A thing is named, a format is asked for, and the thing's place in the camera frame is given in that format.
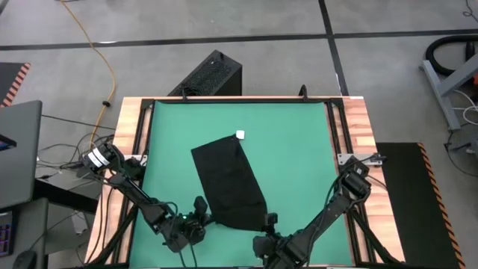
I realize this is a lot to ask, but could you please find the black vacuum hose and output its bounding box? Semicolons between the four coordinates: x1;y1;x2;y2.
425;34;478;78

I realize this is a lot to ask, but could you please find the black floor cable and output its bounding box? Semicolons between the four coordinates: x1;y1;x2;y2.
443;125;478;179

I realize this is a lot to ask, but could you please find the thin black cable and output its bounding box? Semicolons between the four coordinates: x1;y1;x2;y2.
40;114;116;132

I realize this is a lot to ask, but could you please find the black computer tower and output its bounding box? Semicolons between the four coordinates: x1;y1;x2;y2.
167;49;243;97

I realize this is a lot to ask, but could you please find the white floor cable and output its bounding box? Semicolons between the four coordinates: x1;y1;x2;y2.
451;88;478;127

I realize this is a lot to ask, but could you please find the black towel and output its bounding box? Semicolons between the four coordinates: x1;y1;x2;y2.
190;134;269;232

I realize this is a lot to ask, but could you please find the small black device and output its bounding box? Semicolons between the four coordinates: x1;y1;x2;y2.
0;133;18;152

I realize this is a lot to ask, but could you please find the black computer mouse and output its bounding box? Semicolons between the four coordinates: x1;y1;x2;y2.
12;249;38;269

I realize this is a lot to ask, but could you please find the yellow extension cable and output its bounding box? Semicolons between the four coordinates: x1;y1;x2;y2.
59;0;117;150

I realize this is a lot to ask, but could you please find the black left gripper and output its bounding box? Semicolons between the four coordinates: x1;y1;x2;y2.
175;196;218;244

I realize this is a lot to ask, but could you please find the green table mat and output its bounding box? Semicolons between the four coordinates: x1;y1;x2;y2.
128;100;354;268

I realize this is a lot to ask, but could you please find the grey desk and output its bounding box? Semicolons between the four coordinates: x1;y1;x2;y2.
0;197;49;269

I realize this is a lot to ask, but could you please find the black hazard-striped floor mat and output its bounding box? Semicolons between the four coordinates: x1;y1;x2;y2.
375;141;466;269
0;62;31;108

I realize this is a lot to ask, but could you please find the grey metal stand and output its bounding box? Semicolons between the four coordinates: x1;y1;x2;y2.
418;52;478;132

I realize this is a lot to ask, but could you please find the grey laptop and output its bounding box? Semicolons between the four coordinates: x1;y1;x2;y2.
0;99;43;210

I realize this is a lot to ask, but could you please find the black side table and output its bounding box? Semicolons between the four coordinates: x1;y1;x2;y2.
33;175;101;214

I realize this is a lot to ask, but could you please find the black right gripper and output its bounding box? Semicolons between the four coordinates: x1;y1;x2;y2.
252;212;299;269

